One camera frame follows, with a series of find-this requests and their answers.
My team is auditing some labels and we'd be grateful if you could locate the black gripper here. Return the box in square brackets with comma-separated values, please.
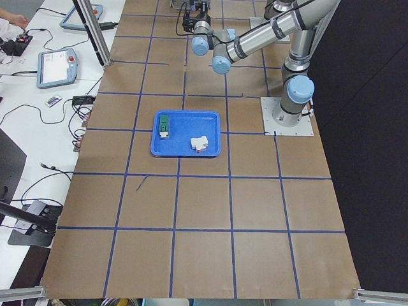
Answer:
[193, 1, 211, 24]

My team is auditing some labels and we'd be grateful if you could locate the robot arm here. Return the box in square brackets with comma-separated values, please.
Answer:
[184, 1, 339, 127]

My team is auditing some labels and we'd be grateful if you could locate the blue plastic tray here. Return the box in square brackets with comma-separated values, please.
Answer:
[150, 110, 222, 158]

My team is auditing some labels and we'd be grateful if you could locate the green terminal block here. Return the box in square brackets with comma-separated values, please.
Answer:
[159, 114, 170, 138]

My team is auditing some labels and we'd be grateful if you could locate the white circuit breaker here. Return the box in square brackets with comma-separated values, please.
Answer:
[190, 136, 208, 153]

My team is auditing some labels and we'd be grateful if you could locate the teach pendant far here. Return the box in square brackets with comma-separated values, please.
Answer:
[60, 3, 105, 31]

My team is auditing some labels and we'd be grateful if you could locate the teach pendant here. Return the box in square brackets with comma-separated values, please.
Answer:
[60, 3, 105, 31]
[36, 47, 78, 89]

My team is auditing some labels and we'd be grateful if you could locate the black power adapter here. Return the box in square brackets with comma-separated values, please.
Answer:
[72, 95, 96, 106]

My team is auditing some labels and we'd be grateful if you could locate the teach pendant near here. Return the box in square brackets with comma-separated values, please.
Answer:
[36, 47, 78, 89]

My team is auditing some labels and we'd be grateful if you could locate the small remote control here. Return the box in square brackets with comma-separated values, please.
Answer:
[45, 94, 62, 108]

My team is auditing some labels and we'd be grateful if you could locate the person at desk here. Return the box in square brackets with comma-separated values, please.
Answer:
[1, 8, 29, 42]

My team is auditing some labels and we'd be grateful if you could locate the black monitor stand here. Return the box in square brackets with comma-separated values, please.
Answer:
[1, 131, 57, 247]

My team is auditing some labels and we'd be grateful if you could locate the aluminium frame post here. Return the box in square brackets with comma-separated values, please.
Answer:
[72, 0, 112, 67]

